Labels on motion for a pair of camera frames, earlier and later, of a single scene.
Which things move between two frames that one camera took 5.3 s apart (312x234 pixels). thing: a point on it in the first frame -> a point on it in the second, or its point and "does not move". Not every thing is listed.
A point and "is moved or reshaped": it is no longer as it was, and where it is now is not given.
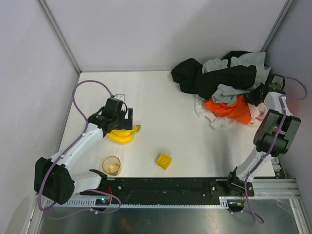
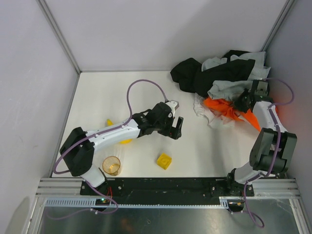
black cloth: [187, 74] is moved or reshaped
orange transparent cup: [111, 165] does not move
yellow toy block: [164, 161] does not move
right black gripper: [255, 95] -> [243, 100]
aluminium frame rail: [284, 188] does not move
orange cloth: [238, 111] is moved or reshaped
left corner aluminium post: [45, 8] does not move
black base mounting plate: [172, 187] does not move
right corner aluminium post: [287, 7] does not move
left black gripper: [129, 119] -> [171, 127]
